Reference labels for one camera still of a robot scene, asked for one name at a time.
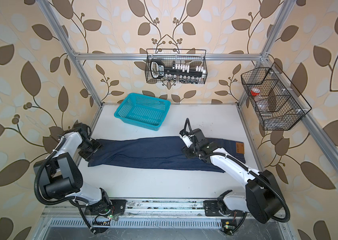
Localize red capped clear container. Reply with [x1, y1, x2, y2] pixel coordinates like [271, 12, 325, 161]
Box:
[250, 87, 261, 97]

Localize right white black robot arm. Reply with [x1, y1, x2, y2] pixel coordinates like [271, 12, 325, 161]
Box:
[180, 129, 291, 235]

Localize teal plastic basket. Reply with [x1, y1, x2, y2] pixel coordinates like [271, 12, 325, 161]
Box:
[114, 93, 171, 131]

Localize dark blue denim trousers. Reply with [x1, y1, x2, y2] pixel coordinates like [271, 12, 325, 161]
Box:
[87, 136, 247, 174]

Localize black wire basket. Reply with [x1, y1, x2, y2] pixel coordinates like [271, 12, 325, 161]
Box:
[241, 63, 312, 131]
[145, 48, 208, 86]

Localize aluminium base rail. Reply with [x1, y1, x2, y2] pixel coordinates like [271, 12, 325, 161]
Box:
[41, 197, 287, 230]

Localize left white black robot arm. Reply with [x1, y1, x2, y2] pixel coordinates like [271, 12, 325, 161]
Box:
[34, 123, 114, 235]

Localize black socket tool set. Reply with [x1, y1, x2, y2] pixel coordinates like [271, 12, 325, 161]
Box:
[148, 59, 207, 85]

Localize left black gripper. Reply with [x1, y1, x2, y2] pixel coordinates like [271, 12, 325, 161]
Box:
[77, 139, 104, 162]

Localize back black wire basket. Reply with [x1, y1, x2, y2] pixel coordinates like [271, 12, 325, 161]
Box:
[145, 48, 208, 86]

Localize right black wire basket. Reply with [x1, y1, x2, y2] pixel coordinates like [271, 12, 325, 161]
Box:
[241, 63, 312, 131]

